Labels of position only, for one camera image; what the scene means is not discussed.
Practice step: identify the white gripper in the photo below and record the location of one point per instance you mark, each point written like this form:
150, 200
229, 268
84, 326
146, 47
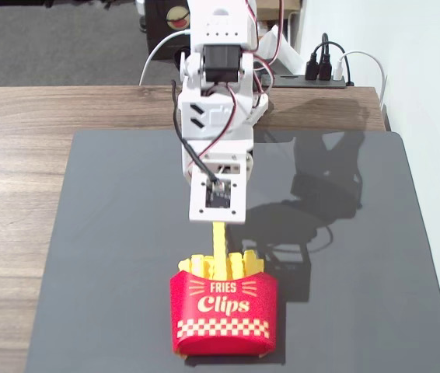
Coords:
248, 165

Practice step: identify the long yellow fry clip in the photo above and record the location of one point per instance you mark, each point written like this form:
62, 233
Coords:
220, 248

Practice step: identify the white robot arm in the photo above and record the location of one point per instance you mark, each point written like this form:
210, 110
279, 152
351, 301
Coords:
220, 27

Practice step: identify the grey usb hub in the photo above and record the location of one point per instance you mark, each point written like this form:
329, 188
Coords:
297, 82

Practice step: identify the black box with round logo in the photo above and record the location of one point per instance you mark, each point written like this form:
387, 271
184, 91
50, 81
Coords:
165, 27

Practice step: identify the dark grey desk mat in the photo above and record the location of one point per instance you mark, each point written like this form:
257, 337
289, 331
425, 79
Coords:
119, 233

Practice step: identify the brown cardboard box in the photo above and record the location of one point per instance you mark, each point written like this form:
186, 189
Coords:
278, 4

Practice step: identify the red fries clips box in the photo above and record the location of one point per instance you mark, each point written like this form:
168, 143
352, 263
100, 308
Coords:
224, 311

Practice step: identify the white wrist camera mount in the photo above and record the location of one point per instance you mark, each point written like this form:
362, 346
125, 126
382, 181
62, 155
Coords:
200, 202

